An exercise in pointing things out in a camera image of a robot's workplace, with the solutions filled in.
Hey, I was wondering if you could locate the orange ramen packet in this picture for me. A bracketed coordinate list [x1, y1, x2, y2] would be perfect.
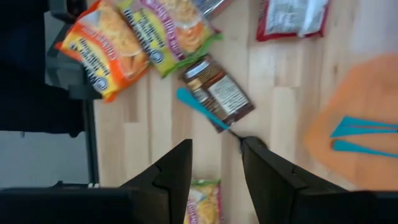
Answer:
[54, 0, 150, 103]

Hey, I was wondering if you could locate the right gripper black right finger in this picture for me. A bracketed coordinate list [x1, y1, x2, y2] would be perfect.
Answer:
[240, 136, 376, 224]

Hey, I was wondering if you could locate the red-bordered food packet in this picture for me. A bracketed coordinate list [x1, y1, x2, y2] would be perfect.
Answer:
[255, 0, 330, 43]

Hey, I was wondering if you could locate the yellow ramen packet green edge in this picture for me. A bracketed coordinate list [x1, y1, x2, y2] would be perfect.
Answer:
[116, 0, 224, 78]

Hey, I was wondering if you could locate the yellow ramen packet pink band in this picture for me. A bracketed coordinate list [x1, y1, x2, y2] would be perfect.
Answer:
[183, 179, 223, 224]

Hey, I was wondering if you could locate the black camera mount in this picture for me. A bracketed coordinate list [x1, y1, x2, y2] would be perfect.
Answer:
[0, 0, 103, 138]

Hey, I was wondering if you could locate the black metal rig frame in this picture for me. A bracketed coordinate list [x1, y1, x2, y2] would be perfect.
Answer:
[82, 93, 101, 187]

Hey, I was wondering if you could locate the orange plastic lid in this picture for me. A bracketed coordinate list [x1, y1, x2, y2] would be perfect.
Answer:
[303, 52, 398, 191]

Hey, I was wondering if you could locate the small dark red packet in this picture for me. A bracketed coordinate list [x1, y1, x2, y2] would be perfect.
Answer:
[192, 0, 234, 20]

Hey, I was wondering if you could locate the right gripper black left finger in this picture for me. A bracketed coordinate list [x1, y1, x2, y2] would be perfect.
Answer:
[120, 138, 194, 224]

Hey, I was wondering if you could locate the brown food packet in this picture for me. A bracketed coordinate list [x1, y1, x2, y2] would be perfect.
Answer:
[180, 54, 256, 134]

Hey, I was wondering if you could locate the black spoon teal handle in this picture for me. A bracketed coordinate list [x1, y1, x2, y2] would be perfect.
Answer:
[176, 86, 246, 147]
[331, 139, 398, 159]
[329, 116, 398, 139]

